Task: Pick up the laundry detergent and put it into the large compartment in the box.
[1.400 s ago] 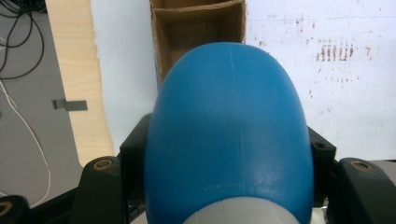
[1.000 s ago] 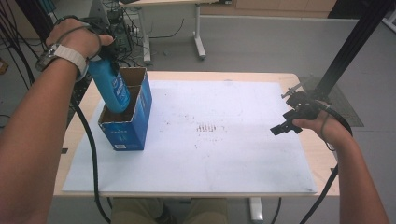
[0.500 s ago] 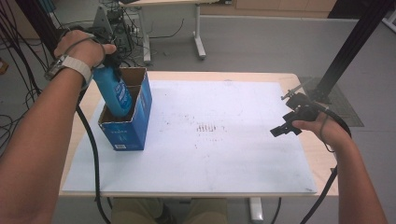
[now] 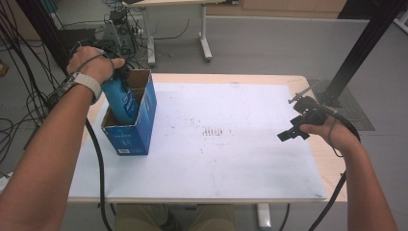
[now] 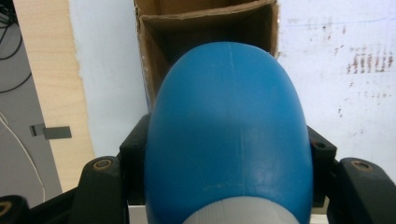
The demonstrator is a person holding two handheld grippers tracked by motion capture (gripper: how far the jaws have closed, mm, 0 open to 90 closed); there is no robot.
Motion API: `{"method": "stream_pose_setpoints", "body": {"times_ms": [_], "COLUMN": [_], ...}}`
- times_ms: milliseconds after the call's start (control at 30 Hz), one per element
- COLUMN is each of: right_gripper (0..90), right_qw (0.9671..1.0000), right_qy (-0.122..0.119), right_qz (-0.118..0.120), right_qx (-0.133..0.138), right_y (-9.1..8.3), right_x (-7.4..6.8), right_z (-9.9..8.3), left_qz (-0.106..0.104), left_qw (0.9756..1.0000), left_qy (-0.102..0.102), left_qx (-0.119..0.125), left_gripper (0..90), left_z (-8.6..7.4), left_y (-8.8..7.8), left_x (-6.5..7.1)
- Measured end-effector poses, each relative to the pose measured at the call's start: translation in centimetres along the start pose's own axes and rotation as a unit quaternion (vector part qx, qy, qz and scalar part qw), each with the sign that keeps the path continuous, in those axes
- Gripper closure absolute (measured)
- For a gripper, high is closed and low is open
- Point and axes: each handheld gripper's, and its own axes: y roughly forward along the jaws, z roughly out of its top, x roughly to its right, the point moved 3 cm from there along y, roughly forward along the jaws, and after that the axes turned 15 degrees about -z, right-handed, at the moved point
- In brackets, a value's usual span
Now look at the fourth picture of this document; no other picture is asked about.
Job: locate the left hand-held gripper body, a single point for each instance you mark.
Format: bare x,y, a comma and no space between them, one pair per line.
121,74

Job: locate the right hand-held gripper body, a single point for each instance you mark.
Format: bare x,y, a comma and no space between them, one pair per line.
312,110

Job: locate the blue bottle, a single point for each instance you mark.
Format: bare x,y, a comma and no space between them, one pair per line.
122,102

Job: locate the blue cardboard box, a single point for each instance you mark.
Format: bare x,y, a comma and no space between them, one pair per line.
134,138

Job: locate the person's left hand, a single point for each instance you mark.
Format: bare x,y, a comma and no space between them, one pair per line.
93,64

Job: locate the person's right hand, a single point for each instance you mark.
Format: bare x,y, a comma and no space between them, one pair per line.
340,134

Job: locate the wristwatch with beige band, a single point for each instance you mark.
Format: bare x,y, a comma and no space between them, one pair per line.
88,82

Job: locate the grey computer equipment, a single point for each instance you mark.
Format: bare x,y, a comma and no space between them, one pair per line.
120,30

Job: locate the white table leg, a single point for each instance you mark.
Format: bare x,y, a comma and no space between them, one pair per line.
263,216

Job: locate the white table mat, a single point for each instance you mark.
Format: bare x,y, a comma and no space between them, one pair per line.
208,166

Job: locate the wooden desk with white legs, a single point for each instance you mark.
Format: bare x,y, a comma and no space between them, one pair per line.
204,35

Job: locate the person's olive trousers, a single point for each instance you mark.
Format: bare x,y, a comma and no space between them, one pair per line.
141,218

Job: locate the black metal frame post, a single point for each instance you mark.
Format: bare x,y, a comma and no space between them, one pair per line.
362,45
45,32

